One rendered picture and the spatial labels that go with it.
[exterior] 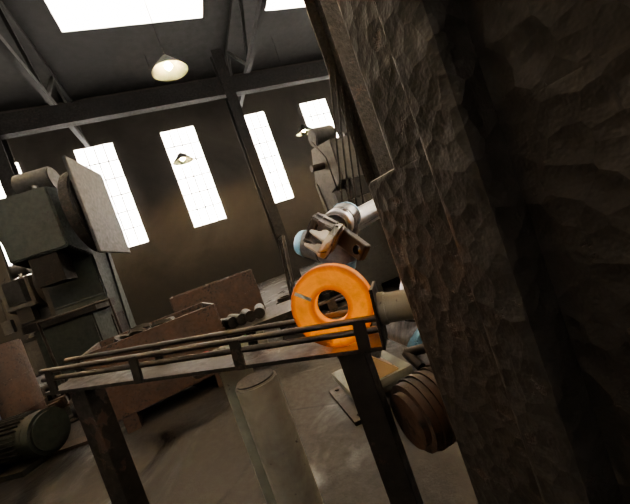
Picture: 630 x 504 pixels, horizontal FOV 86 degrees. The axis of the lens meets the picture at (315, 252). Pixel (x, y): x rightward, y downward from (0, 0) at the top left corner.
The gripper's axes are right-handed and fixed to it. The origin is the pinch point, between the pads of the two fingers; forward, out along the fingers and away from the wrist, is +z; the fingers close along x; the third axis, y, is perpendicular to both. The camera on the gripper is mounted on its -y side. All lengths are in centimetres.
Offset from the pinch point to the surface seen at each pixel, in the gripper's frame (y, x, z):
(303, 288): -1.1, -1.9, 15.3
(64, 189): 364, -191, -257
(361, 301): -11.5, 1.2, 15.3
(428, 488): -57, -60, -12
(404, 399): -25.6, -10.0, 19.3
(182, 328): 87, -155, -116
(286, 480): -17, -61, 8
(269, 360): -1.2, -16.8, 19.6
